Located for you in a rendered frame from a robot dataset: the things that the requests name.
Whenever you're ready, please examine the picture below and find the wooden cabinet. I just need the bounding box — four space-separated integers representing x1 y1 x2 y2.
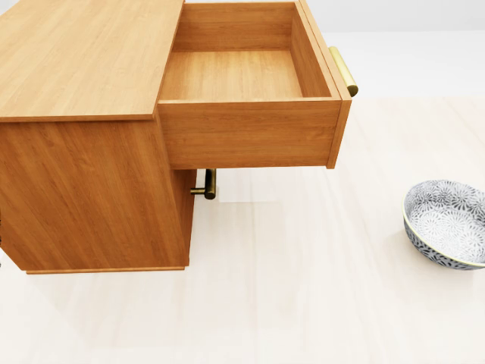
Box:
0 0 199 275

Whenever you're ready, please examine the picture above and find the open wooden drawer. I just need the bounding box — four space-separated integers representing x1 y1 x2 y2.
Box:
155 0 353 171

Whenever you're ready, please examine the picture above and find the bright brass drawer handle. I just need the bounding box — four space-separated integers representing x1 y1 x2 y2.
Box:
327 45 359 96

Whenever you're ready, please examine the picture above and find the dark brass drawer handle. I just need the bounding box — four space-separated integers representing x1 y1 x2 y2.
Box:
189 168 217 200

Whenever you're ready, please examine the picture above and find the patterned grey white bowl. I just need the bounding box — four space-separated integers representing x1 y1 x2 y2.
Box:
402 179 485 271

